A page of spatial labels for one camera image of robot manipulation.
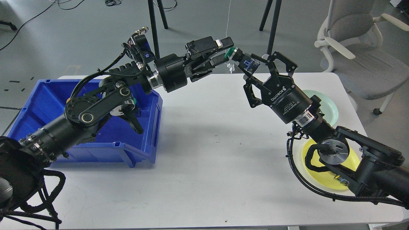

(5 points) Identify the black stand leg right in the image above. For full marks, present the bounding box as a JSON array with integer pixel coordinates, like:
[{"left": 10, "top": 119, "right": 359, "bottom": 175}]
[{"left": 259, "top": 0, "right": 283, "bottom": 56}]

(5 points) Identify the yellow plate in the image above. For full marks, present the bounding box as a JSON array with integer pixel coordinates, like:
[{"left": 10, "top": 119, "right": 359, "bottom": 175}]
[{"left": 299, "top": 139, "right": 360, "bottom": 191}]

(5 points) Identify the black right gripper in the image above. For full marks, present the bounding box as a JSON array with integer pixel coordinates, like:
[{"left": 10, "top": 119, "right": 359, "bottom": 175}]
[{"left": 243, "top": 51, "right": 312, "bottom": 124}]

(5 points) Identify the black stand leg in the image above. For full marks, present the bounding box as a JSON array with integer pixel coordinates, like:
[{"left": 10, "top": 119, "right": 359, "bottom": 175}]
[
  {"left": 259, "top": 0, "right": 283, "bottom": 56},
  {"left": 147, "top": 0, "right": 168, "bottom": 59}
]

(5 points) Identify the white power adapter cable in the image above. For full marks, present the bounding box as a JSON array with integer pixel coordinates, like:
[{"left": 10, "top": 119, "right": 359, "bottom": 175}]
[{"left": 222, "top": 0, "right": 238, "bottom": 74}]

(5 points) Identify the grey office chair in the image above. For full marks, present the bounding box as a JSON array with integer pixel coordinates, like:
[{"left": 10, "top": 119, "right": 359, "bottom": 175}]
[{"left": 314, "top": 0, "right": 408, "bottom": 115}]

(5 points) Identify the pale green plate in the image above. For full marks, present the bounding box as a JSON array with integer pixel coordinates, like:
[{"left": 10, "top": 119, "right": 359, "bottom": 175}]
[{"left": 302, "top": 90, "right": 339, "bottom": 127}]

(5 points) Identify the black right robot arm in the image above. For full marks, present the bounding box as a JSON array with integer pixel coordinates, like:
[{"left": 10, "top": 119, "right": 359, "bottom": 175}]
[{"left": 231, "top": 49, "right": 408, "bottom": 209}]

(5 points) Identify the black stand leg left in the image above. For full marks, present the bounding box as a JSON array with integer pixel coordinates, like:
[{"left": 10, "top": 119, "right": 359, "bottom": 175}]
[{"left": 147, "top": 0, "right": 168, "bottom": 59}]

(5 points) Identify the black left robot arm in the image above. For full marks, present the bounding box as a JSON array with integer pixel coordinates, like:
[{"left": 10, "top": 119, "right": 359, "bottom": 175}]
[{"left": 1, "top": 27, "right": 234, "bottom": 229}]

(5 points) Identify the black floor cable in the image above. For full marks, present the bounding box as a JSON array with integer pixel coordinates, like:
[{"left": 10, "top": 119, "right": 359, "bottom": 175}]
[{"left": 0, "top": 0, "right": 87, "bottom": 52}]

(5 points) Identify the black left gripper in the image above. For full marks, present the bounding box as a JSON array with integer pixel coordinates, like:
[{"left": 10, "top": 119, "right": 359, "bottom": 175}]
[{"left": 154, "top": 36, "right": 234, "bottom": 93}]

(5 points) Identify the blue plastic bin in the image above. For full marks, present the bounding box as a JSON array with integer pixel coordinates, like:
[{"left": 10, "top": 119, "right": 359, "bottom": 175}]
[{"left": 7, "top": 80, "right": 163, "bottom": 167}]

